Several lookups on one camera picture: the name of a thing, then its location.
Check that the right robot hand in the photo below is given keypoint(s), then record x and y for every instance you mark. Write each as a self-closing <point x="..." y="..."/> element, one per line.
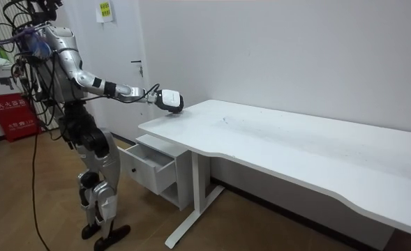
<point x="170" y="99"/>

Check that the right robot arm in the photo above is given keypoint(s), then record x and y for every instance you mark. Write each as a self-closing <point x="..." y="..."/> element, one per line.
<point x="86" y="78"/>

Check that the white bedside cabinet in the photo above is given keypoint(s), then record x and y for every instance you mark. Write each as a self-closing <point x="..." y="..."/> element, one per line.
<point x="184" y="174"/>

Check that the open white drawer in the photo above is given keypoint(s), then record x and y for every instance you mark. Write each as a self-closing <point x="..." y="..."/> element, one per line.
<point x="149" y="178"/>

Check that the robot legs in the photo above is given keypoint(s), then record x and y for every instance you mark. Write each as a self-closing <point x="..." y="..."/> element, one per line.
<point x="102" y="164"/>

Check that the robot body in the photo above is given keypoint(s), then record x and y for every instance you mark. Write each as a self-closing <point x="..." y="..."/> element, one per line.
<point x="69" y="94"/>

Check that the yellow paper note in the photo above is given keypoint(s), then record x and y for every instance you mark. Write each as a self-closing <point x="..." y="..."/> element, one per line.
<point x="105" y="9"/>

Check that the white desk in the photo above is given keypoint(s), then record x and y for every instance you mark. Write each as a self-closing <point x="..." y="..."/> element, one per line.
<point x="296" y="146"/>

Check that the red fire equipment box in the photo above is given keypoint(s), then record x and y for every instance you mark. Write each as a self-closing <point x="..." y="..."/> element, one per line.
<point x="13" y="118"/>

